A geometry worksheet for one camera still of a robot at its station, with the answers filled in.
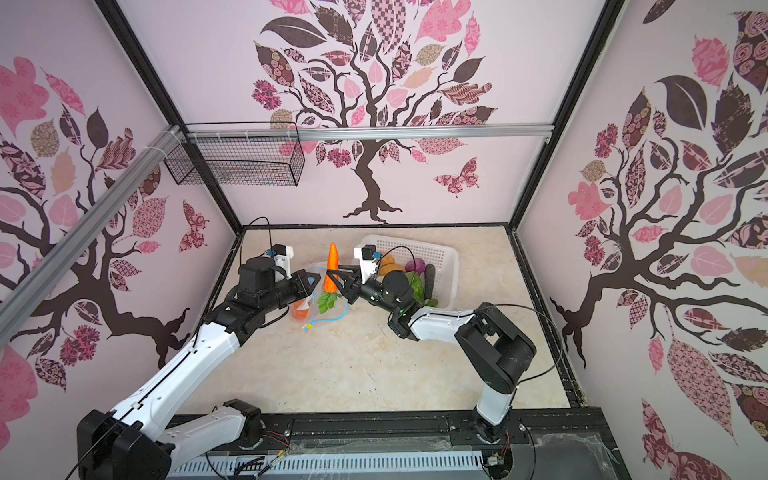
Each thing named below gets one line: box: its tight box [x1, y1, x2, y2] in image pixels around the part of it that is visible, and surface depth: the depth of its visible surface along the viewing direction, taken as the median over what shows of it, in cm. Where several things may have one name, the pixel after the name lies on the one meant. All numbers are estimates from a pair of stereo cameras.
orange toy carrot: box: [317, 242, 340, 315], surface depth 77 cm
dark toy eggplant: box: [424, 263, 436, 300], surface depth 103 cm
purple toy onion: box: [405, 258, 426, 275], surface depth 104 cm
